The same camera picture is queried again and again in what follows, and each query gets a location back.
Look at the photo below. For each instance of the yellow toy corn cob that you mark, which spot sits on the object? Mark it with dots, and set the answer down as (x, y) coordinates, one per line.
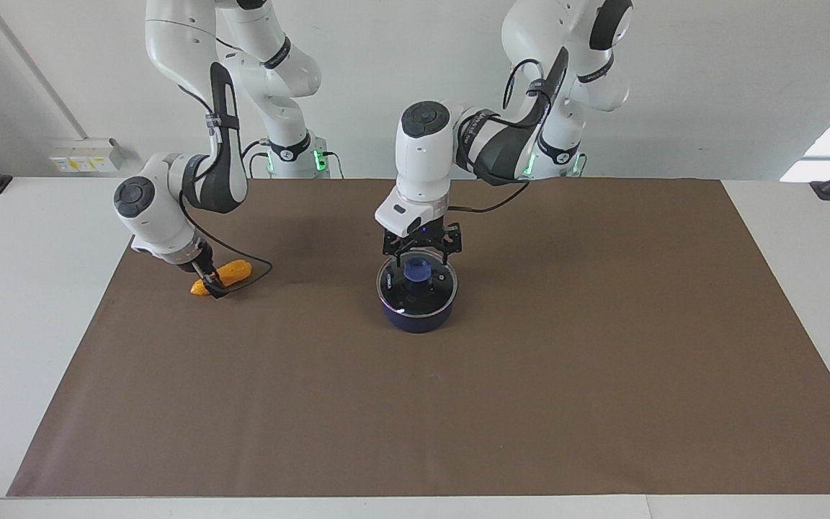
(237, 270)

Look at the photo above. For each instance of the brown table mat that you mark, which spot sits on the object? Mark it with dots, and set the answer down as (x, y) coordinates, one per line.
(458, 404)

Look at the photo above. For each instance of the white wall outlet box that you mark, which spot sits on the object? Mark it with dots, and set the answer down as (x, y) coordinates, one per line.
(83, 160)

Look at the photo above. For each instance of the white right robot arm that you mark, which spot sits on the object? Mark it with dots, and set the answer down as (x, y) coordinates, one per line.
(163, 209)

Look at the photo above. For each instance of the glass lid with blue knob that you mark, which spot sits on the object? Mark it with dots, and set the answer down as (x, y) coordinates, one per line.
(435, 292)

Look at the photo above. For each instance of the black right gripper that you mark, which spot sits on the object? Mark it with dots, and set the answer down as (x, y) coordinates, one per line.
(197, 261)

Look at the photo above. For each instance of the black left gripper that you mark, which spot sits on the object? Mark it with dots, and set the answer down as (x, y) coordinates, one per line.
(426, 238)

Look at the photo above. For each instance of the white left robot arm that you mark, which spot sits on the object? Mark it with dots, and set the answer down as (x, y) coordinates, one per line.
(422, 166)

